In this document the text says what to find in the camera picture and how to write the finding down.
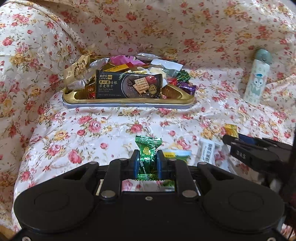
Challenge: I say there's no gold foil candy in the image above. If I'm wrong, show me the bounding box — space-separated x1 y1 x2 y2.
224 124 239 138

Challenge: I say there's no gold mooncake packet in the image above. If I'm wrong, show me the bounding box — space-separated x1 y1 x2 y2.
63 55 90 89

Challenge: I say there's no green foil candy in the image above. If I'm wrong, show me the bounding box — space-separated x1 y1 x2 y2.
135 136 162 181

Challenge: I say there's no black cracker packet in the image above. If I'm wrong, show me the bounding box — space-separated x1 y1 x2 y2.
95 70 163 99

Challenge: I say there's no floral sofa cover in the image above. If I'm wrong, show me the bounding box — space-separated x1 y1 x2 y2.
1 1 295 230

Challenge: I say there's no gold tray full of snacks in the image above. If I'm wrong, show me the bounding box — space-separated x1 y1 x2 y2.
62 53 196 109

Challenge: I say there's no white grey text snack packet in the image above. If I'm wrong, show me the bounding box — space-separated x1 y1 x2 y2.
199 138 221 165

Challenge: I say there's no cat print thermos bottle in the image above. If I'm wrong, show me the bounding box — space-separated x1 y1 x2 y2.
243 49 272 105

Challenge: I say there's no green yellow pea snack packet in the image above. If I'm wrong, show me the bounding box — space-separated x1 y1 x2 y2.
163 149 192 164

